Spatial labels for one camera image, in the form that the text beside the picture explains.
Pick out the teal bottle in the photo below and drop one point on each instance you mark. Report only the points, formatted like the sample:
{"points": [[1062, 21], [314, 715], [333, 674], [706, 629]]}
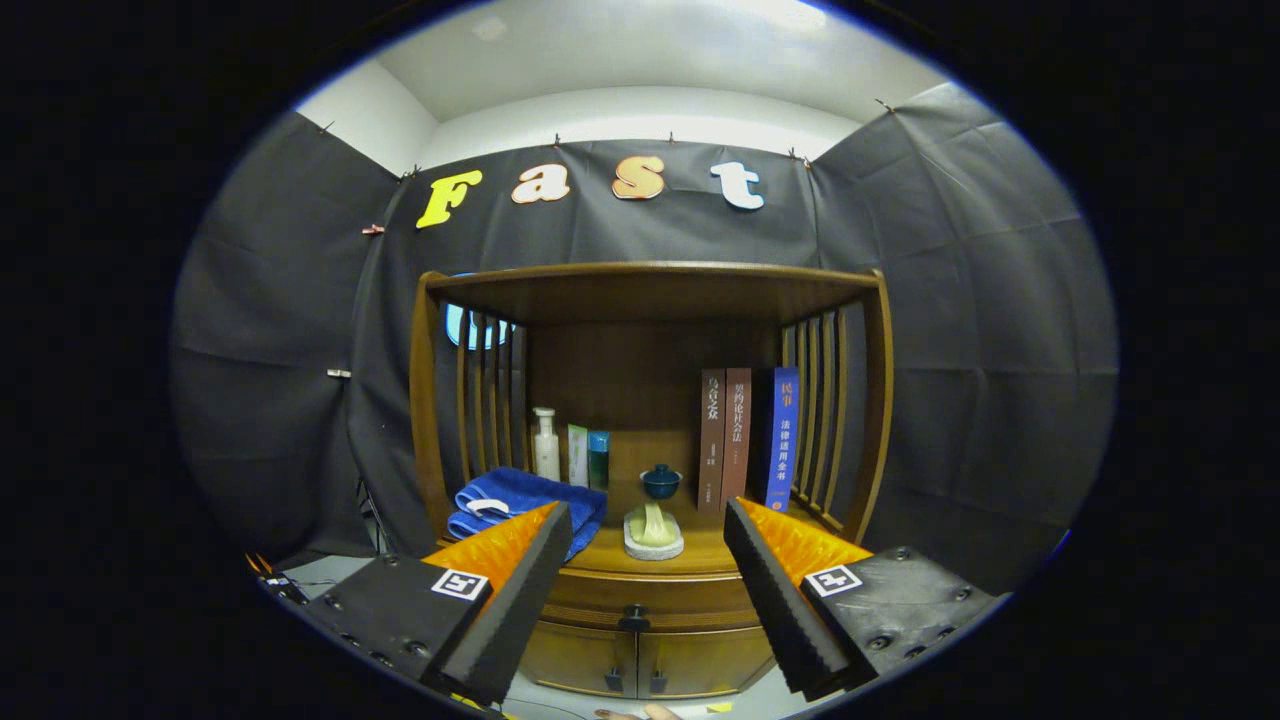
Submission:
{"points": [[599, 465]]}

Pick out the wooden cabinet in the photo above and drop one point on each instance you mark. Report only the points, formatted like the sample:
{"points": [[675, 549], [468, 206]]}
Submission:
{"points": [[620, 370]]}

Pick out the brown book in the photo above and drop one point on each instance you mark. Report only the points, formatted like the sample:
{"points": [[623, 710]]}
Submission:
{"points": [[736, 430], [710, 440]]}

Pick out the white pump bottle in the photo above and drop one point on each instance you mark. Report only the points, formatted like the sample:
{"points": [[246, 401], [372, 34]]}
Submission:
{"points": [[546, 455]]}

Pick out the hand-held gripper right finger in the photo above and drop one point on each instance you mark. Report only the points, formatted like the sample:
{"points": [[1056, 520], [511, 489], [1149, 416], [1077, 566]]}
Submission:
{"points": [[775, 600]]}

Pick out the wooden cabinet door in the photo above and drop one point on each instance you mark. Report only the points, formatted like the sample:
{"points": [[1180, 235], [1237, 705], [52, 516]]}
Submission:
{"points": [[575, 660], [700, 660]]}

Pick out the dark blue lidded teacup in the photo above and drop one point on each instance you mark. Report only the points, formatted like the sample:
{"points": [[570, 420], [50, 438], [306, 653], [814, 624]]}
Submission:
{"points": [[661, 485]]}

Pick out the wooden countertop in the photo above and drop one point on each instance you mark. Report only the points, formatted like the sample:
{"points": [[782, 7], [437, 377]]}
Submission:
{"points": [[700, 545]]}

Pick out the blue towel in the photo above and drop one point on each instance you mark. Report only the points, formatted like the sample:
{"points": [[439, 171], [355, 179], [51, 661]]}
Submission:
{"points": [[540, 490]]}

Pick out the wooden drawer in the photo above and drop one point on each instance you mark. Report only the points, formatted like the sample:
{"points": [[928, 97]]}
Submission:
{"points": [[680, 600]]}

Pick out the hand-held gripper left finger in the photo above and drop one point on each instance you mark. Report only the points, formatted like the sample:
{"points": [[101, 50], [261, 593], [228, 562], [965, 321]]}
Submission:
{"points": [[520, 600]]}

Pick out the white green tube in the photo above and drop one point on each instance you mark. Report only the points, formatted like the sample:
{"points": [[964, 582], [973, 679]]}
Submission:
{"points": [[577, 460]]}

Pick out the blue book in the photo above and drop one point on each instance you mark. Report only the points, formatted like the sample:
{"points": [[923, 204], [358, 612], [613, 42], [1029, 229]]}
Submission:
{"points": [[785, 440]]}

